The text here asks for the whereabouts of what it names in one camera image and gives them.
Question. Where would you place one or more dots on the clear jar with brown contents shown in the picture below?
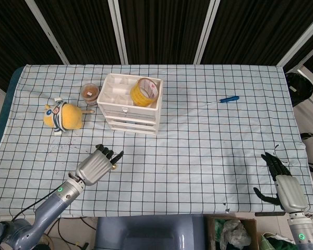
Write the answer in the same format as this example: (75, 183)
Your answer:
(89, 93)

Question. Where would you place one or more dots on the green bag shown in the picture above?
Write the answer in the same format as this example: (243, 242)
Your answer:
(276, 242)

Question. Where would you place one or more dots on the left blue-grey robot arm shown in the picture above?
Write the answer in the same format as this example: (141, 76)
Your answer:
(41, 216)

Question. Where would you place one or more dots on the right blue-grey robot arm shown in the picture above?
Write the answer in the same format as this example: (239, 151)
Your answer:
(303, 231)

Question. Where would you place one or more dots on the small wooden stick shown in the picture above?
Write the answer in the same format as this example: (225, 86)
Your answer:
(88, 111)

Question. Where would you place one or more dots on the cardboard box with bags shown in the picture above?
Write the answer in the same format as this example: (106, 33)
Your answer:
(230, 231)

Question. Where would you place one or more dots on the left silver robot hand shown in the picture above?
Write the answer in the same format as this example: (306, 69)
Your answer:
(94, 166)

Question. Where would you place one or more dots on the small shiny brass-coloured round object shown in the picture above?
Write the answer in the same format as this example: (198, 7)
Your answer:
(115, 165)

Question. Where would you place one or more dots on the black round stool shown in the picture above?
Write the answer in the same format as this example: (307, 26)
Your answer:
(300, 87)

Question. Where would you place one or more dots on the white plastic drawer organizer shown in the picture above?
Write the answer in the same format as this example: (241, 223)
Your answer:
(130, 104)

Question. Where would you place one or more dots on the yellow plush toy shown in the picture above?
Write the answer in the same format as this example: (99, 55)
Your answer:
(64, 117)

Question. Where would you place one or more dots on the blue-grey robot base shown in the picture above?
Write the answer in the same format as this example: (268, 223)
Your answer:
(151, 233)

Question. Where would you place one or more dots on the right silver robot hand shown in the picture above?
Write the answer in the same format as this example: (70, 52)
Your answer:
(289, 190)

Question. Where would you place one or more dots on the blue checkered tablecloth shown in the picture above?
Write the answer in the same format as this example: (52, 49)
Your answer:
(172, 156)

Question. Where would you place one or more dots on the yellow packing tape roll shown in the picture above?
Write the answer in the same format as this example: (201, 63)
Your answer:
(144, 91)

